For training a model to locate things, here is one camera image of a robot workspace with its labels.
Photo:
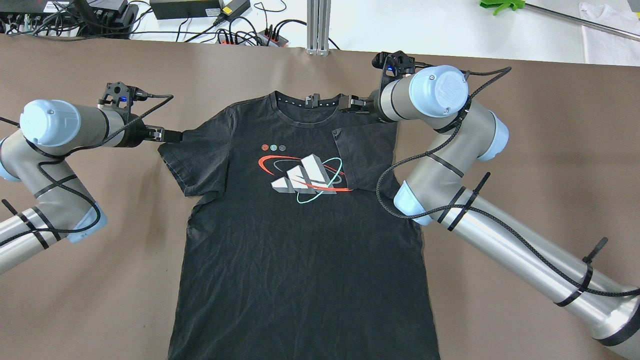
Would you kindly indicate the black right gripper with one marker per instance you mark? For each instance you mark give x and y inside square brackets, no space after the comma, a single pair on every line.
[373,105]

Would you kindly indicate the black mini computer box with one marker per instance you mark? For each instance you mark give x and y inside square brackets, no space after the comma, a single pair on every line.
[78,18]

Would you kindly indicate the black power adapter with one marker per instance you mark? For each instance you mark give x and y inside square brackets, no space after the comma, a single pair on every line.
[183,9]

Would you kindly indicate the black printed t-shirt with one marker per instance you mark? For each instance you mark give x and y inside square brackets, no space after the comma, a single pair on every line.
[288,253]

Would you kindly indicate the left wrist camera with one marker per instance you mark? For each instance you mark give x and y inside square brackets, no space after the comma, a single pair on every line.
[121,96]

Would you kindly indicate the aluminium frame post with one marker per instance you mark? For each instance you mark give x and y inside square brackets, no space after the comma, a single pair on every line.
[317,27]

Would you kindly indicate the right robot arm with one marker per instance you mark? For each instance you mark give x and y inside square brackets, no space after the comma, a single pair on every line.
[564,140]

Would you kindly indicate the green clamp tool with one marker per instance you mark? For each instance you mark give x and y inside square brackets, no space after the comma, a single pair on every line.
[500,5]

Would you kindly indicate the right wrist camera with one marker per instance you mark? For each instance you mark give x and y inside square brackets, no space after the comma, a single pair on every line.
[392,62]

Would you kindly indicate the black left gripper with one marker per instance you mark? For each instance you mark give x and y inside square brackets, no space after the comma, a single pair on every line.
[133,136]

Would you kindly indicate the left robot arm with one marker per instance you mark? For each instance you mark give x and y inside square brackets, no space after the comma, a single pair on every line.
[35,155]

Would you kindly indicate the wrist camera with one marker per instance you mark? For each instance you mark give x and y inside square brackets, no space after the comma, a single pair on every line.
[121,96]
[392,62]

